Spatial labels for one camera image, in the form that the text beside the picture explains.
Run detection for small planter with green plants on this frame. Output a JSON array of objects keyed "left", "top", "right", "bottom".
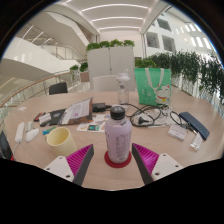
[{"left": 69, "top": 61, "right": 90, "bottom": 83}]

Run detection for small white packet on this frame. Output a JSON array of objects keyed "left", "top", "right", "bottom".
[{"left": 189, "top": 132, "right": 204, "bottom": 152}]

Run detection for colourful sticker sheet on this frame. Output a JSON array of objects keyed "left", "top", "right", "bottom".
[{"left": 76, "top": 114, "right": 111, "bottom": 133}]

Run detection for white cabinet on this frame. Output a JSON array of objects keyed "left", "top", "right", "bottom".
[{"left": 86, "top": 45, "right": 137, "bottom": 92}]

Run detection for lilac bottle with black cap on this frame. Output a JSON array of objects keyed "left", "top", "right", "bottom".
[{"left": 104, "top": 105, "right": 133, "bottom": 164}]

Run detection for black power adapter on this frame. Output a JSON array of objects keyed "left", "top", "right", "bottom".
[{"left": 92, "top": 102, "right": 108, "bottom": 113}]

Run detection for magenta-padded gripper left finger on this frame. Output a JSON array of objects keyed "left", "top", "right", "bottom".
[{"left": 42, "top": 143, "right": 96, "bottom": 187}]

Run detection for clear shaker bottle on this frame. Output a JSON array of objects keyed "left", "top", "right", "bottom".
[{"left": 115, "top": 69, "right": 132, "bottom": 105}]

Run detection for long green hedge planter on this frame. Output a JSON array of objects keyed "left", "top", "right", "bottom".
[{"left": 134, "top": 49, "right": 224, "bottom": 101}]

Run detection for small red and black case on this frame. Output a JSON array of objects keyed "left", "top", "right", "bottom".
[{"left": 33, "top": 111, "right": 47, "bottom": 123}]

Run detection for flat round red coaster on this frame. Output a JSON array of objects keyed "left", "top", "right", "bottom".
[{"left": 103, "top": 149, "right": 133, "bottom": 169}]

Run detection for green tote bag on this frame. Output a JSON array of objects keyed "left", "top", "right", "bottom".
[{"left": 133, "top": 67, "right": 173, "bottom": 108}]

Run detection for white printed card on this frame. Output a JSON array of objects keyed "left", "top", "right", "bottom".
[{"left": 167, "top": 123, "right": 188, "bottom": 141}]

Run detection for small teal tube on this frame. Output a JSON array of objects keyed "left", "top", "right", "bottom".
[{"left": 42, "top": 125, "right": 57, "bottom": 136}]

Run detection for small white charger block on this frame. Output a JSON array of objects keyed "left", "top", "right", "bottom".
[{"left": 25, "top": 120, "right": 34, "bottom": 132}]

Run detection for white power strip cable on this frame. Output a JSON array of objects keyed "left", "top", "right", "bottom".
[{"left": 11, "top": 141, "right": 20, "bottom": 158}]

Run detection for white chair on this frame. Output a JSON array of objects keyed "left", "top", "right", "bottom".
[{"left": 92, "top": 74, "right": 119, "bottom": 93}]

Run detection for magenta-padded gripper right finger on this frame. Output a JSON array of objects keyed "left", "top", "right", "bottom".
[{"left": 131, "top": 142, "right": 185, "bottom": 186}]

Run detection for black chair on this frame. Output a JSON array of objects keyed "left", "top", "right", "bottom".
[{"left": 48, "top": 81, "right": 69, "bottom": 96}]

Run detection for pale yellow mug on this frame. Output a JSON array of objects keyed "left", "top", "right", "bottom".
[{"left": 46, "top": 126, "right": 78, "bottom": 158}]

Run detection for white computer mouse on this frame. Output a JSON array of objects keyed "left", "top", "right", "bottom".
[{"left": 25, "top": 127, "right": 40, "bottom": 143}]

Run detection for tangled black cables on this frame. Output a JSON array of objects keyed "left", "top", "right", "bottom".
[{"left": 128, "top": 103, "right": 188, "bottom": 129}]

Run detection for green plants atop cabinet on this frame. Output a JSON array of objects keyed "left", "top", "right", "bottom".
[{"left": 85, "top": 38, "right": 136, "bottom": 53}]

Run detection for black folder with white label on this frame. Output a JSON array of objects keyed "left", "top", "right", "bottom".
[{"left": 39, "top": 108, "right": 68, "bottom": 128}]

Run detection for white power strip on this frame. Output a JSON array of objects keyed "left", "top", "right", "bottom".
[{"left": 14, "top": 121, "right": 26, "bottom": 144}]

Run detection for open laptop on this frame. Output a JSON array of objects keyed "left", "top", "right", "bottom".
[{"left": 0, "top": 130, "right": 14, "bottom": 161}]

